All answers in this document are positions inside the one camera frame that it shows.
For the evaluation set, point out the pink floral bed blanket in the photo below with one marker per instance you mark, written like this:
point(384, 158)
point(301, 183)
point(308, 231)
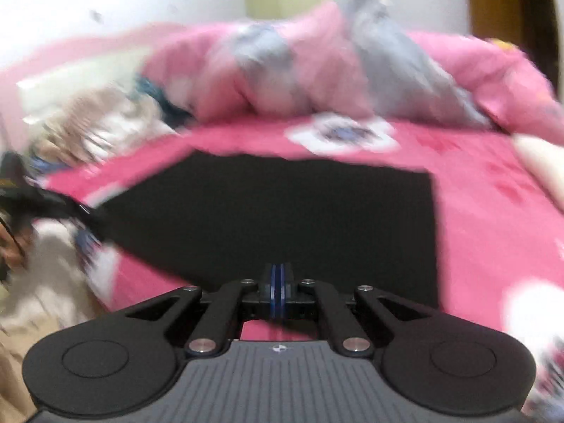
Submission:
point(173, 351)

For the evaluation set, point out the pile of clothes on bed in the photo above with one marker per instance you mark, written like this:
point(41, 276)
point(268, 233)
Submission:
point(100, 123)

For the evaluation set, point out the brown wooden door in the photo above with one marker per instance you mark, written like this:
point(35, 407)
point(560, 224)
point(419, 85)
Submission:
point(535, 26)

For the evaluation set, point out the pink grey floral duvet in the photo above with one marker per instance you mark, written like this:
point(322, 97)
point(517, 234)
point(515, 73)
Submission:
point(349, 58)

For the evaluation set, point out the person's left hand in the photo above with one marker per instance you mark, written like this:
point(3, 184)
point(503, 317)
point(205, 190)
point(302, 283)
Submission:
point(15, 243)

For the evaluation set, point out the black t-shirt white print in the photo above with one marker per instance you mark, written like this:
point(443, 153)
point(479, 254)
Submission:
point(210, 219)

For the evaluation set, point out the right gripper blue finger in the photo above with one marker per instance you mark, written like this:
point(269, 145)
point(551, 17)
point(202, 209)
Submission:
point(297, 293)
point(260, 296)

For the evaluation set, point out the pink white headboard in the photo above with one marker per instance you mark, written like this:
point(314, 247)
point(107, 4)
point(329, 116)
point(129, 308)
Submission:
point(55, 72)

